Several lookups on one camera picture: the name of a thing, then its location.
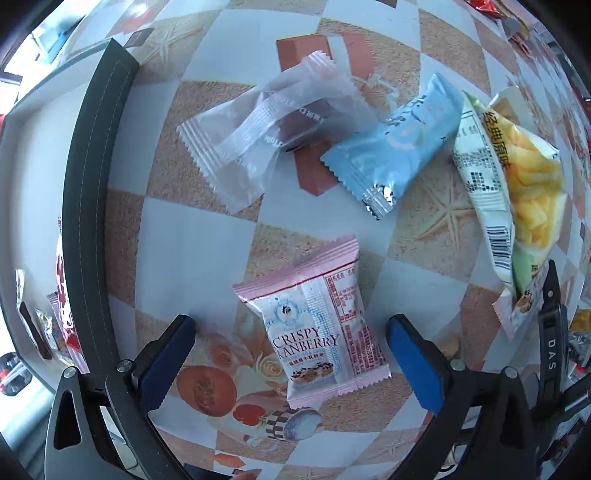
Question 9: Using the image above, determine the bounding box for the Hello Kitty floral candy packet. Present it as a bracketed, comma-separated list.
[35, 309, 58, 351]

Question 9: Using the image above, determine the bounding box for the pink Crispy Cranberry snack packet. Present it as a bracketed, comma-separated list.
[233, 235, 391, 409]

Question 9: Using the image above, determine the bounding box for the red candy packet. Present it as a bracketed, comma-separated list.
[55, 219, 82, 355]

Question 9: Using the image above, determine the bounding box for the light blue snack packet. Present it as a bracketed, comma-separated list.
[321, 72, 464, 220]

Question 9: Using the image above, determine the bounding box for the yellow fries chip bag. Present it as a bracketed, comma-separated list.
[453, 93, 566, 299]

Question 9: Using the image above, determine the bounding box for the clear dark seed bar packet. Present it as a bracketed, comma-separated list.
[15, 269, 52, 360]

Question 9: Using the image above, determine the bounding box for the pink wafer packet in box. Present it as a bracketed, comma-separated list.
[47, 292, 74, 366]

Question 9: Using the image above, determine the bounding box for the translucent white snack packet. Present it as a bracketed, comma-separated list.
[177, 50, 378, 214]

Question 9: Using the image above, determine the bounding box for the dark green storage box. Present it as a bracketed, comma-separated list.
[1, 40, 138, 391]

